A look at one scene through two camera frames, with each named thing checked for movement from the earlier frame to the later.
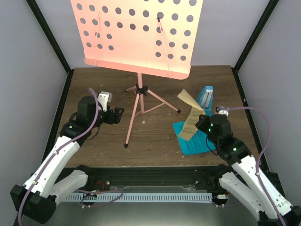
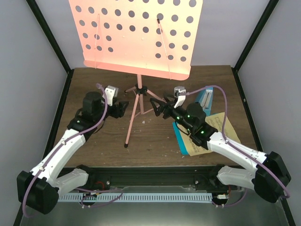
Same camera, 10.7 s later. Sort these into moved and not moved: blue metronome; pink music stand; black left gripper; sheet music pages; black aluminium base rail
Moved: black left gripper; sheet music pages
Not moved: pink music stand; blue metronome; black aluminium base rail
